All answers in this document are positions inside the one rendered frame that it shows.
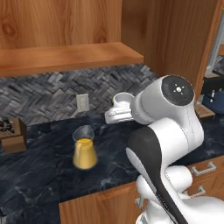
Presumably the tall wooden cabinet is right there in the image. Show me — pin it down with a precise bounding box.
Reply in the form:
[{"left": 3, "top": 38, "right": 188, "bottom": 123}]
[{"left": 120, "top": 0, "right": 224, "bottom": 99}]

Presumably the silver cupboard door handle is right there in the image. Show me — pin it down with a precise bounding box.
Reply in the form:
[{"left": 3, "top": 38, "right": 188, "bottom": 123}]
[{"left": 134, "top": 195, "right": 146, "bottom": 210}]

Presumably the wooden drawer front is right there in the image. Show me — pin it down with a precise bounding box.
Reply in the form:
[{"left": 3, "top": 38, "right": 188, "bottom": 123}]
[
  {"left": 186, "top": 155, "right": 224, "bottom": 188},
  {"left": 184, "top": 172, "right": 224, "bottom": 203}
]

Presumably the glass pitcher with orange juice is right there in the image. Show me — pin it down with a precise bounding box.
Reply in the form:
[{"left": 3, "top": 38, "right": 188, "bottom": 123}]
[{"left": 72, "top": 124, "right": 99, "bottom": 171}]

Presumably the silver drawer handle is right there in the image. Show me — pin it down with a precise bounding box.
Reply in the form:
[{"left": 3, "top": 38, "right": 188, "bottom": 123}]
[
  {"left": 183, "top": 185, "right": 207, "bottom": 200},
  {"left": 191, "top": 161, "right": 218, "bottom": 177}
]

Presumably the black coffee machine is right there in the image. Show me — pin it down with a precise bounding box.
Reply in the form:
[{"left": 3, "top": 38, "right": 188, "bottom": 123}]
[{"left": 200, "top": 69, "right": 224, "bottom": 97}]

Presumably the wooden base cupboard door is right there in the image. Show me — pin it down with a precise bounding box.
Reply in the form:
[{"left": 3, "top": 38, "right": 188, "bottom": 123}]
[{"left": 59, "top": 181, "right": 142, "bottom": 224}]

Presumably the brown box with black print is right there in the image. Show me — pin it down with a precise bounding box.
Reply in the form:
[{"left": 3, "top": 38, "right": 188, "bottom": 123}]
[{"left": 0, "top": 116, "right": 28, "bottom": 155}]

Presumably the wooden slatted board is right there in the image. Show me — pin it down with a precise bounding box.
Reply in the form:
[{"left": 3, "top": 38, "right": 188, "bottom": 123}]
[{"left": 194, "top": 101, "right": 216, "bottom": 121}]

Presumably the wooden wall cupboard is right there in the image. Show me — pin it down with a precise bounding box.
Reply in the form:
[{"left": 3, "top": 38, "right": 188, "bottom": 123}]
[{"left": 0, "top": 0, "right": 145, "bottom": 78}]

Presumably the dark blue appliance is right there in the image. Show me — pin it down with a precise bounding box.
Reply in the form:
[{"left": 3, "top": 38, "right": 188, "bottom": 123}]
[{"left": 202, "top": 90, "right": 224, "bottom": 116}]

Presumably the white wall outlet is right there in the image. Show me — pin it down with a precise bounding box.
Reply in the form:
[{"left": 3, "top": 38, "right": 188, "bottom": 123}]
[{"left": 75, "top": 93, "right": 90, "bottom": 113}]

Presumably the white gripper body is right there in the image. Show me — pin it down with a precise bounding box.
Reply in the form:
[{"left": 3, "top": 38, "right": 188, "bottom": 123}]
[{"left": 104, "top": 105, "right": 136, "bottom": 125}]

